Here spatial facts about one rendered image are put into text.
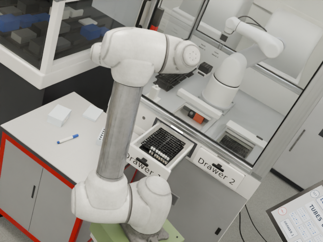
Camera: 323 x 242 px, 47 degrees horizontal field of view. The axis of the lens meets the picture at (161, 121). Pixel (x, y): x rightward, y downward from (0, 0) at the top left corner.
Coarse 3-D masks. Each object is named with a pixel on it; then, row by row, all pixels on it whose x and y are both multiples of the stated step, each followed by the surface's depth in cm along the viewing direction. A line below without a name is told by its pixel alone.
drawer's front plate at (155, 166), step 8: (128, 152) 195; (136, 152) 193; (144, 152) 192; (128, 160) 197; (152, 160) 189; (136, 168) 197; (144, 168) 194; (152, 168) 191; (160, 168) 189; (160, 176) 191; (168, 176) 190
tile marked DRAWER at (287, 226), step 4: (284, 220) 176; (288, 220) 175; (284, 224) 175; (288, 224) 174; (292, 224) 173; (284, 228) 174; (288, 228) 173; (292, 228) 172; (288, 232) 172; (292, 232) 171; (296, 232) 170; (288, 236) 171; (292, 236) 170
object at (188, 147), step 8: (152, 128) 217; (168, 128) 222; (144, 136) 210; (176, 136) 221; (136, 144) 205; (184, 144) 220; (192, 144) 218; (184, 152) 209; (176, 160) 201; (168, 168) 194
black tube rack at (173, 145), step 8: (160, 128) 219; (152, 136) 210; (160, 136) 212; (168, 136) 215; (152, 144) 205; (160, 144) 207; (168, 144) 209; (176, 144) 212; (168, 152) 204; (176, 152) 206; (160, 160) 200
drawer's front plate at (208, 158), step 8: (200, 152) 212; (208, 152) 211; (200, 160) 215; (208, 160) 212; (216, 160) 209; (208, 168) 214; (224, 168) 209; (232, 168) 207; (216, 176) 213; (232, 176) 208; (240, 176) 206
